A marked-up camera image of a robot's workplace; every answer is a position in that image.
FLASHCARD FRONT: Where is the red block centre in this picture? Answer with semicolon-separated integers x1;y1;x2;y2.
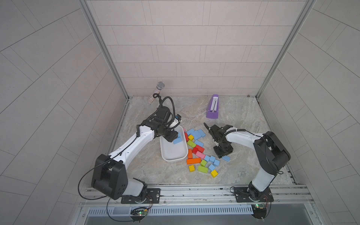
192;145;204;154

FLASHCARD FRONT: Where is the lone blue block right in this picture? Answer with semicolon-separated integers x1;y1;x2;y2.
222;156;231;162

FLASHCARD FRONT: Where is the green block front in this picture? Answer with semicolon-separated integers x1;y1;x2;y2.
197;166;208;173

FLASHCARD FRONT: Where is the green block upper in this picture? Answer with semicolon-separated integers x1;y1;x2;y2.
187;140;197;148

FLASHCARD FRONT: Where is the yellow cube front right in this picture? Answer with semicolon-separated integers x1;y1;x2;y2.
211;170;218;178

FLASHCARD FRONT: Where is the green block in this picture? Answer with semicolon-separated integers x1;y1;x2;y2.
187;140;197;148
197;166;208;173

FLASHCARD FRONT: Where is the long orange block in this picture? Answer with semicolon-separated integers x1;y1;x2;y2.
187;158;202;165

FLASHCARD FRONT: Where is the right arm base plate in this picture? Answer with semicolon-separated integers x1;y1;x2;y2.
230;187;274;203

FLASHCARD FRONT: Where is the yellow cube front left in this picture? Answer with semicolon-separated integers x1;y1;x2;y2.
188;165;195;172

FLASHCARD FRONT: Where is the red block by tray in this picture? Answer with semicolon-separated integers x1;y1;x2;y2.
184;132;189;142

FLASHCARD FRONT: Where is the rhinestone silver microphone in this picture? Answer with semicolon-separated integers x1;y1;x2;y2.
149;82;165;104

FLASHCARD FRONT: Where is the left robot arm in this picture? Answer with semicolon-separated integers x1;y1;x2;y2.
91;106;182;202

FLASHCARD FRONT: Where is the white plastic tray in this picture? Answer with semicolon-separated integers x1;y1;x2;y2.
160;125;188;162

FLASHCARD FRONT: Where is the pink block centre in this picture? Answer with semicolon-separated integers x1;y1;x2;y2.
196;151;206;159

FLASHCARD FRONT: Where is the short orange block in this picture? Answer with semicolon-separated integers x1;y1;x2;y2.
187;149;193;159

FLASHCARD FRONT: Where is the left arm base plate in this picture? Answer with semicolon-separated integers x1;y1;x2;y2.
121;188;161;204

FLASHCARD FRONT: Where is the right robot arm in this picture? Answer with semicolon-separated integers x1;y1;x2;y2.
204;123;291;201

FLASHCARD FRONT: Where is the purple metronome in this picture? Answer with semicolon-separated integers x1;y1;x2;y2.
206;94;219;119

